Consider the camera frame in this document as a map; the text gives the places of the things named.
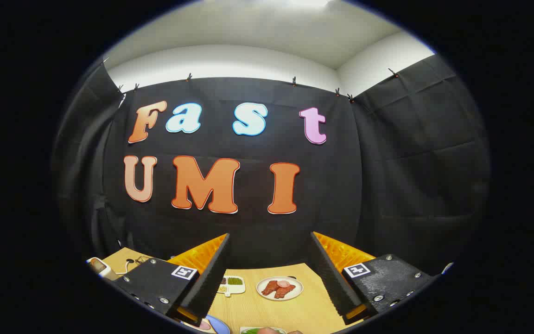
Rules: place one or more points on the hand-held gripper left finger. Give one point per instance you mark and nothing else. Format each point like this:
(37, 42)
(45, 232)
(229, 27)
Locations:
(211, 273)

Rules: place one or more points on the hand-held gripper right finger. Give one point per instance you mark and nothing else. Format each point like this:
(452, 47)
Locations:
(329, 273)

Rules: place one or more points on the green lettuce leaf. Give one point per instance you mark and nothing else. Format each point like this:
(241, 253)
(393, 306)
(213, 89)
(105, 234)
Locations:
(255, 330)

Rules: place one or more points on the pile of green beans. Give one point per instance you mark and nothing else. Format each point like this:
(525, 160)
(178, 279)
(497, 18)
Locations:
(234, 280)

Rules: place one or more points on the white divided tray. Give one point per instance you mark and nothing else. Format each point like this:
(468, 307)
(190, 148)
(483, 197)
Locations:
(235, 288)

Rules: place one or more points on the round white meat plate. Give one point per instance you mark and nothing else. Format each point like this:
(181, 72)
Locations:
(295, 284)

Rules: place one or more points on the pink sausage slice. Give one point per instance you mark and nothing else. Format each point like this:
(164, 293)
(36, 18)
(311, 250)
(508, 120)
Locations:
(283, 283)

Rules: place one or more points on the brown meat piece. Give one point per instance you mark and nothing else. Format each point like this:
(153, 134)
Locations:
(285, 291)
(270, 288)

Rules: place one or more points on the blue plate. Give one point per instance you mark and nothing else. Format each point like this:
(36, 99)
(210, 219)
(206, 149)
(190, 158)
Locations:
(219, 326)

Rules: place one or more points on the white rounded square plate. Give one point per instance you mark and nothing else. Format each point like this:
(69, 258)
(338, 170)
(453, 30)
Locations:
(243, 329)

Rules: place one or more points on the cream white toaster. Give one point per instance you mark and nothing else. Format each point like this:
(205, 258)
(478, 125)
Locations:
(105, 272)

